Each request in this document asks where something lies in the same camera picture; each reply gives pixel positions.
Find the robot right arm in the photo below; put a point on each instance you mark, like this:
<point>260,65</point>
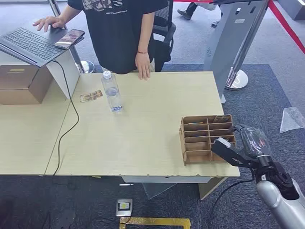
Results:
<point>281,199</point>

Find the clear plastic water bottle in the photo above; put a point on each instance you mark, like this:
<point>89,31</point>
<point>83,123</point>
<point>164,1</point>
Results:
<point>112,93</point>

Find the yellow floor tape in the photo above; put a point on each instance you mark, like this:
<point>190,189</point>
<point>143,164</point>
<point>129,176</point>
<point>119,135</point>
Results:
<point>154,221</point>

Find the black office chair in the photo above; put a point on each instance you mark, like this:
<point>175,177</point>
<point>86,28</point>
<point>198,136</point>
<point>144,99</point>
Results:
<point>164,34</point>

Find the grey kiosk stand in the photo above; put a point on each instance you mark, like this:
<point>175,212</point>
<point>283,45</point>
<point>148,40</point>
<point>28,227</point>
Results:
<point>231,41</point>

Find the grey laptop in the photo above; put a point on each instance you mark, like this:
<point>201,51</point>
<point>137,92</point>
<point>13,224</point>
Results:
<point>28,44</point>

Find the person's left forearm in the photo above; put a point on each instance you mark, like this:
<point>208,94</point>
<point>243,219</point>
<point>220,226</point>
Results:
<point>145,33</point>

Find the person's dark shoe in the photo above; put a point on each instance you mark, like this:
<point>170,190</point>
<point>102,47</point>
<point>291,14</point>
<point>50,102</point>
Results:
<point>184,14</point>

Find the silver floor socket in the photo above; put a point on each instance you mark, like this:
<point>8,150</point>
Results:
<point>123,207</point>

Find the red barrier belt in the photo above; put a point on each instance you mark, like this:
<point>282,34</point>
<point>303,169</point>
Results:
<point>287,27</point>

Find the person's left hand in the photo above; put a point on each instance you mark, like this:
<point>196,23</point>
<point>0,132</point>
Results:
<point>142,64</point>

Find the clear plastic bag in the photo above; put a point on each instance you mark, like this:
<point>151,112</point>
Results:
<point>293,119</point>

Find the desk leg panel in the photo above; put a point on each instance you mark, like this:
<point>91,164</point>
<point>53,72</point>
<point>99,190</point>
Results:
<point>211,188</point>

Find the printed card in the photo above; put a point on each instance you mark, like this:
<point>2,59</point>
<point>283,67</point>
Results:
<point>86,97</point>
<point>97,94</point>

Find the person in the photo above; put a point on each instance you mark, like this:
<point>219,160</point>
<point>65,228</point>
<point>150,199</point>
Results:
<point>119,34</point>

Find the smartphone with lit screen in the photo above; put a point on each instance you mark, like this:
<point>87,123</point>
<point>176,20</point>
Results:
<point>69,38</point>

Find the white round kiosk base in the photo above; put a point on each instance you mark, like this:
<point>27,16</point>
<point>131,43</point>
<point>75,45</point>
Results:
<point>239,80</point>

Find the white laptop stand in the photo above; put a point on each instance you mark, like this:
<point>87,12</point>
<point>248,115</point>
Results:
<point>65,74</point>

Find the person's right forearm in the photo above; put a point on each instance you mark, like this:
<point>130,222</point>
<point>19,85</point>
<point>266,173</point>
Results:
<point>70,15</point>

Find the person's right hand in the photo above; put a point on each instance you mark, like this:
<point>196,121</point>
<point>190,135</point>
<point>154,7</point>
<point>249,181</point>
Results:
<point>53,21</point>

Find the metal pole with round base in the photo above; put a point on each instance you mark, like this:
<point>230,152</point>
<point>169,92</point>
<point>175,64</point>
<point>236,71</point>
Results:
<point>82,61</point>

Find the wooden card organizer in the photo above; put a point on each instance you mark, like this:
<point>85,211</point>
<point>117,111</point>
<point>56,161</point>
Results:
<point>197,142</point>

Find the brown cardboard box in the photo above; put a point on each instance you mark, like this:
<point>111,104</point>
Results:
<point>19,83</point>

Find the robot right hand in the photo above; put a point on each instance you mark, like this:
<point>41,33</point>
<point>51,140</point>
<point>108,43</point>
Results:
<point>254,142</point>

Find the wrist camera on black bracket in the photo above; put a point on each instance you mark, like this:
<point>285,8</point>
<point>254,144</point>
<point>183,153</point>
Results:
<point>226,151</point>

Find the grey block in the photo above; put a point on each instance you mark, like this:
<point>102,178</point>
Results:
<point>291,9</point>

